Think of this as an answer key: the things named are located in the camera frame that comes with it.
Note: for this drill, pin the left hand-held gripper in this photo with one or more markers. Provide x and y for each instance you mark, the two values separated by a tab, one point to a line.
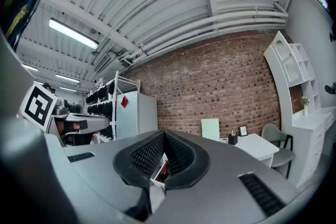
39	107

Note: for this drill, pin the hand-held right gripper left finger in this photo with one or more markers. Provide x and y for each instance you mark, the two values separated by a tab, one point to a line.
136	168

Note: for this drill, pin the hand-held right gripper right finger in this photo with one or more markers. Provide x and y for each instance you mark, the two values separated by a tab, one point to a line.
191	165

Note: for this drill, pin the white table top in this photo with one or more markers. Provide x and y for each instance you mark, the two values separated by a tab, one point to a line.
257	147

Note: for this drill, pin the long ceiling light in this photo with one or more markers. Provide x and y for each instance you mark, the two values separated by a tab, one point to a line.
30	67
73	33
67	89
67	78

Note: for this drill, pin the pale green board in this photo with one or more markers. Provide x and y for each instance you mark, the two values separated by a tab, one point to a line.
210	129

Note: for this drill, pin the black pen holder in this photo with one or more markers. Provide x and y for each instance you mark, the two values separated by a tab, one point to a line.
232	139

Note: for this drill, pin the group of black devices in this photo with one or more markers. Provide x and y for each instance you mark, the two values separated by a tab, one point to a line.
101	107

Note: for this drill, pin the red tag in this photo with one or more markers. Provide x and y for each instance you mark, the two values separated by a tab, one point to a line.
124	101

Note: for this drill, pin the white metal shelf rack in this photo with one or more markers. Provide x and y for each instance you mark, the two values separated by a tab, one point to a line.
114	102

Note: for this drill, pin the ceiling air vent unit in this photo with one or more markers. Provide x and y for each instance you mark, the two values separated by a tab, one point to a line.
102	63

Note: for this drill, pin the gray chair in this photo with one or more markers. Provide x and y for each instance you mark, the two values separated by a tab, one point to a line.
282	156

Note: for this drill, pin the white chest of drawers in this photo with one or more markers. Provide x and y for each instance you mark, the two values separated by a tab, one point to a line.
312	139

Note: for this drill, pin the white vase with flowers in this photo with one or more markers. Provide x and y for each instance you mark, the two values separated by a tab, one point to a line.
305	107

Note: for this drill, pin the white bookcase cabinet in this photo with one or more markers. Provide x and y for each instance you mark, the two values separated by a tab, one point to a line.
284	65

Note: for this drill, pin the white ceiling pipe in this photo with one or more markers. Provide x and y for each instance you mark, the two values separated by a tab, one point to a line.
223	17
223	26

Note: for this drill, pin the black picture frame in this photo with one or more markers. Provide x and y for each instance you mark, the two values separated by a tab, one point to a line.
243	131

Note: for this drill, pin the black wall camera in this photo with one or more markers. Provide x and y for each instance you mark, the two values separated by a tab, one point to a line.
333	32
331	88

